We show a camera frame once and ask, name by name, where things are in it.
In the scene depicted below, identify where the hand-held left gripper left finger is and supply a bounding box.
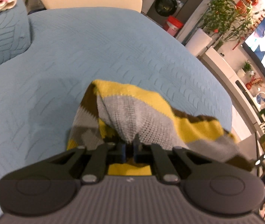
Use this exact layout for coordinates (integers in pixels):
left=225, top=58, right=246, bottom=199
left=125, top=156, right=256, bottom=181
left=46, top=142, right=126, bottom=184

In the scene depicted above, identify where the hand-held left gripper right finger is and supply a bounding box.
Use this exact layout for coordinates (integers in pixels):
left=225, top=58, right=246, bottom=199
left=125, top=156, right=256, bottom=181
left=133, top=134, right=208, bottom=183

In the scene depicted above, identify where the yellow brown grey knit sweater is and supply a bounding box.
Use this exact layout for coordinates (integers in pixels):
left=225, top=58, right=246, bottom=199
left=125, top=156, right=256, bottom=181
left=67, top=79, right=255, bottom=176

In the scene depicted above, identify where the small round white fan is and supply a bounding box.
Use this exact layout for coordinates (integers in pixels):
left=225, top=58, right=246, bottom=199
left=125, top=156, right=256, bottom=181
left=255, top=92, right=265, bottom=106

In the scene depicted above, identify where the black soundbar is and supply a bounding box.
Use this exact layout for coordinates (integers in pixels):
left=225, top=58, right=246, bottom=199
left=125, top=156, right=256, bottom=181
left=235, top=80, right=259, bottom=113

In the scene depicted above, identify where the red table ornament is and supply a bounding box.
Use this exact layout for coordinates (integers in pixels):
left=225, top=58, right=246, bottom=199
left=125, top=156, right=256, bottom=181
left=245, top=75, right=264, bottom=89

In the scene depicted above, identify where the small potted plant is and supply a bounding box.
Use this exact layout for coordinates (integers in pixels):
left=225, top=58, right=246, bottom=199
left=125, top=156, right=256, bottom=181
left=237, top=60, right=254, bottom=78

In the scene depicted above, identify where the white television cabinet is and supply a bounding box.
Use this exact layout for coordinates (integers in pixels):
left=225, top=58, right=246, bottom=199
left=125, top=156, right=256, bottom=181
left=200, top=46, right=265, bottom=134

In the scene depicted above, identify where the white cylinder bin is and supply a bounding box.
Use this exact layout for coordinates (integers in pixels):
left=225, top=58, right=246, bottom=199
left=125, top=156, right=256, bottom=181
left=184, top=27, right=214, bottom=57

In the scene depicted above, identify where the red bucket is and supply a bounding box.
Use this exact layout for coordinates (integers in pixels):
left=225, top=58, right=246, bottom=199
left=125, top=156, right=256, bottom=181
left=164, top=16, right=184, bottom=38

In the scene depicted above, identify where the grey washing machine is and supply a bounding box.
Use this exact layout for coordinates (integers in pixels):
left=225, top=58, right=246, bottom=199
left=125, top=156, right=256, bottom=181
left=147, top=0, right=189, bottom=27

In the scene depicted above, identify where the tall green potted plant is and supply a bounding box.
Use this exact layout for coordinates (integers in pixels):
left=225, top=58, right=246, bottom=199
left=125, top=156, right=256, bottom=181
left=203, top=0, right=238, bottom=39

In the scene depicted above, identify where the blue quilted sofa cushion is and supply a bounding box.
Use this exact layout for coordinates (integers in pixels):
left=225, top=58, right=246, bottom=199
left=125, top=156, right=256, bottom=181
left=0, top=0, right=32, bottom=73

